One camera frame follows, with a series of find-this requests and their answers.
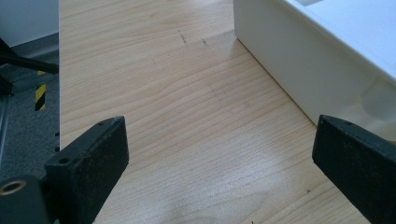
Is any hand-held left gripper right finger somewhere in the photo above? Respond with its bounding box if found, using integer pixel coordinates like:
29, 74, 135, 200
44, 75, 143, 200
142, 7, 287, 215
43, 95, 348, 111
311, 114, 396, 224

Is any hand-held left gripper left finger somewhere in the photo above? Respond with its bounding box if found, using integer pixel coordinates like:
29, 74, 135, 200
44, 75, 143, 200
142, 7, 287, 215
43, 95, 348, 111
44, 115, 130, 224

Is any yellow black striped tape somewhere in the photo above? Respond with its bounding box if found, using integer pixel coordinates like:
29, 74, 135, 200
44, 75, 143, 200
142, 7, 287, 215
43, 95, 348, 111
35, 70, 48, 112

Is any white box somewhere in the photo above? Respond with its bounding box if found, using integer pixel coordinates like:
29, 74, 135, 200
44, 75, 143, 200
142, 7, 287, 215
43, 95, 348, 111
233, 0, 396, 142

